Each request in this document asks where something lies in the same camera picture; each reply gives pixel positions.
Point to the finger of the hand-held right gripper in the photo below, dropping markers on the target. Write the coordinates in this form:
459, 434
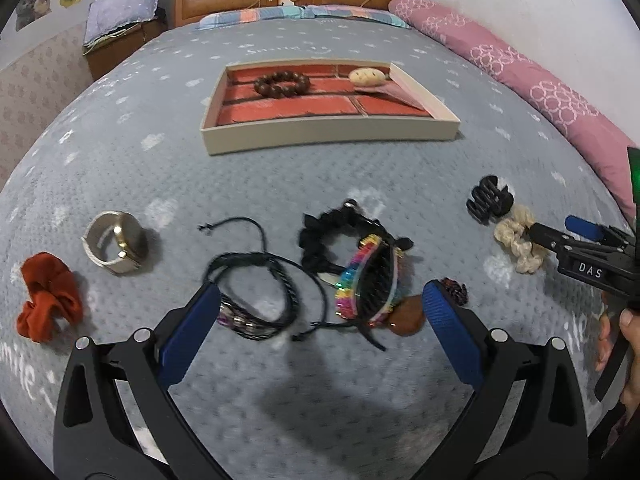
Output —
547, 237
582, 227

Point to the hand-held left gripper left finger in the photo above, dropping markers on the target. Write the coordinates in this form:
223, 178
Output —
190, 332

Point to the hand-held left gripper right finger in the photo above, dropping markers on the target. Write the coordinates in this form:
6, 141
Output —
450, 332

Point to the cream scrunchie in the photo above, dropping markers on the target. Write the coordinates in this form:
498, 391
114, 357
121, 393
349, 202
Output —
517, 246

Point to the brown glossy hair clip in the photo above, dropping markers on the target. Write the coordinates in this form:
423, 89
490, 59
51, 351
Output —
407, 321

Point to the black hair claw clip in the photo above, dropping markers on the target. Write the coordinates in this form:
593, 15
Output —
487, 202

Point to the rainbow hair claw clip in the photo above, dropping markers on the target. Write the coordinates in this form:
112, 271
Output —
367, 280

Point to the beige and gold bangle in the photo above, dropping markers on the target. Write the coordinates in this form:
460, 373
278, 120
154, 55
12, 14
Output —
135, 247

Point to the red-orange scrunchie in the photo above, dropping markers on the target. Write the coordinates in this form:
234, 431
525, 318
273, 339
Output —
45, 305

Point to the black scrunchie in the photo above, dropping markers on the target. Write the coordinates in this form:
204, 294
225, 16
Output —
312, 245

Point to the beige tray with red lining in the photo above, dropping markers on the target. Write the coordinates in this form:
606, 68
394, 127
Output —
300, 110

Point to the person's right hand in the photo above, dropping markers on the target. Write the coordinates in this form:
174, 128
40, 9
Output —
631, 332

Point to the pink circle-patterned bolster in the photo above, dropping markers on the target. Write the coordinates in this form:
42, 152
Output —
500, 60

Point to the grey patterned bedspread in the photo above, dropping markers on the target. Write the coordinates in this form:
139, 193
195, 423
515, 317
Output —
320, 180

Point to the beige potato-shaped hair clip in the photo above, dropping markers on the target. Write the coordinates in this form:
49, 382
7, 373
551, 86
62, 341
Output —
367, 77

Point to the wooden nightstand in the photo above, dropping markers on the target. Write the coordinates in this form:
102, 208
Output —
115, 55

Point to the plaid pillow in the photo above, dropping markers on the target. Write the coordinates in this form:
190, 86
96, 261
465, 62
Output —
350, 12
250, 17

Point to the lavender dotted pillow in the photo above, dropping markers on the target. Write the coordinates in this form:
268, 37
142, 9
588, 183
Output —
120, 10

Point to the grey cats wall sticker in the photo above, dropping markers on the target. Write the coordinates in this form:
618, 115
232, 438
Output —
32, 7

